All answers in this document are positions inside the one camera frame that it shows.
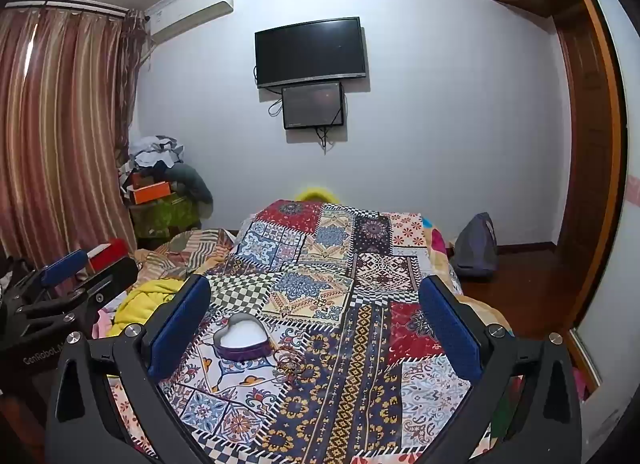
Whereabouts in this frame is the heart-shaped purple jewelry box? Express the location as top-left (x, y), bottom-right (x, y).
top-left (213, 313), bottom-right (273, 362)

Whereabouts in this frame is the red box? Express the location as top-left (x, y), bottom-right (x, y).
top-left (87, 238), bottom-right (128, 273)

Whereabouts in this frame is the yellow blanket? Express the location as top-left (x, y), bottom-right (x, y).
top-left (106, 279), bottom-right (183, 337)

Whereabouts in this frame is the green patterned bag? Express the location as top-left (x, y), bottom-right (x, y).
top-left (129, 193), bottom-right (201, 239)

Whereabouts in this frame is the orange box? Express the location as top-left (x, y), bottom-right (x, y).
top-left (132, 181), bottom-right (171, 204)

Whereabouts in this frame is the pile of clothes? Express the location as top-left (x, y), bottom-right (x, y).
top-left (118, 135), bottom-right (214, 218)

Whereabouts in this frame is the striped red curtain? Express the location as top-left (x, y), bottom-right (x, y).
top-left (1, 7), bottom-right (145, 266)

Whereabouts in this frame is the grey backpack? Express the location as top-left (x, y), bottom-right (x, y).
top-left (450, 212), bottom-right (498, 280)

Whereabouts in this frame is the pile of thin bangles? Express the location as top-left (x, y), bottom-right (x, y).
top-left (273, 346), bottom-right (306, 378)

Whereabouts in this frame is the colourful patchwork bed cover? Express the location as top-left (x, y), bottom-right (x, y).
top-left (106, 197), bottom-right (507, 464)

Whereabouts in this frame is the yellow round object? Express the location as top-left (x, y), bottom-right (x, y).
top-left (294, 187), bottom-right (341, 204)

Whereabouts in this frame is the white air conditioner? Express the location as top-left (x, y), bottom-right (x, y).
top-left (146, 0), bottom-right (234, 44)

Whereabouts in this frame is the wooden wardrobe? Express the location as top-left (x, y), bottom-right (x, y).
top-left (493, 0), bottom-right (627, 392)

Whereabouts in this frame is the small black wall monitor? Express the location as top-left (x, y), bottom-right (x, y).
top-left (282, 82), bottom-right (344, 129)

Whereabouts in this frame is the black wall television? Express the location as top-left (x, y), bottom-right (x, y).
top-left (254, 17), bottom-right (367, 88)

